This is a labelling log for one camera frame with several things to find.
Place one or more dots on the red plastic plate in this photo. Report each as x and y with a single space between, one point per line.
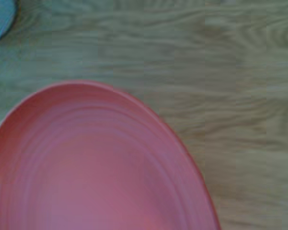
98 167

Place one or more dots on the white round bowl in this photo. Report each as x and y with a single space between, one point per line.
0 19

